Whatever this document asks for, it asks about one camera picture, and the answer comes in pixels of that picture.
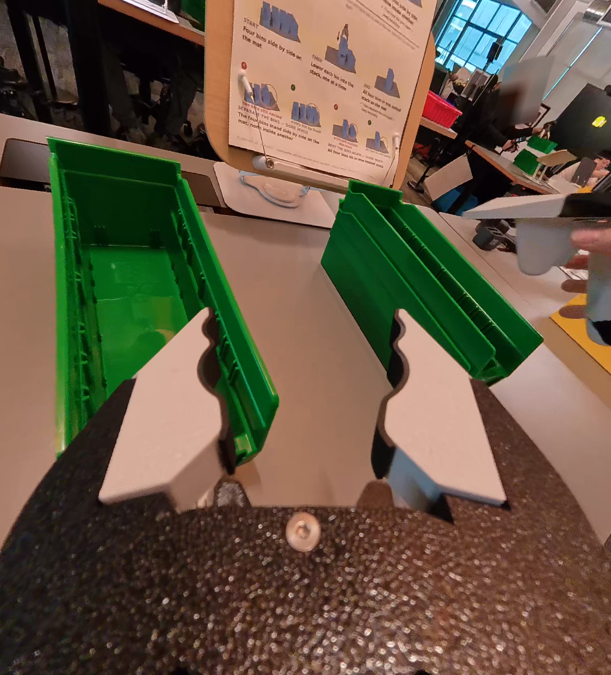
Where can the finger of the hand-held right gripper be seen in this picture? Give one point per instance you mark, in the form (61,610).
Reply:
(521,206)

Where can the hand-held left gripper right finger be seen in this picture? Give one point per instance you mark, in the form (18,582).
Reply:
(442,432)

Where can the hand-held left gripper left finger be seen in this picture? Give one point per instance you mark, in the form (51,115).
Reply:
(163,432)

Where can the green plastic bin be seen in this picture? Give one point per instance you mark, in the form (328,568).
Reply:
(126,295)
(526,161)
(390,306)
(374,191)
(541,144)

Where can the grey desk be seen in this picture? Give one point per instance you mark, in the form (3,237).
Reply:
(295,316)

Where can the black charger dock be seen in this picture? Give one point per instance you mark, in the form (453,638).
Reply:
(490,234)

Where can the long wooden table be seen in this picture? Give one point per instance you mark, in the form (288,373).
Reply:
(490,155)

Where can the blue object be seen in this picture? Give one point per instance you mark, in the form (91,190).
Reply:
(453,203)

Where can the large black screen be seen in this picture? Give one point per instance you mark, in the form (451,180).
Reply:
(574,126)

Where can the red ribbed object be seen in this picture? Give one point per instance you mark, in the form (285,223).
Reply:
(442,110)

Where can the white clipboard stand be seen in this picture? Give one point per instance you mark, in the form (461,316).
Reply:
(231,195)

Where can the printed instruction sheet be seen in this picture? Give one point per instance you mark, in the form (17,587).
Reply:
(284,68)

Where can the instruction sheet on wooden board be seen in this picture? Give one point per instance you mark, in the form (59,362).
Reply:
(216,105)

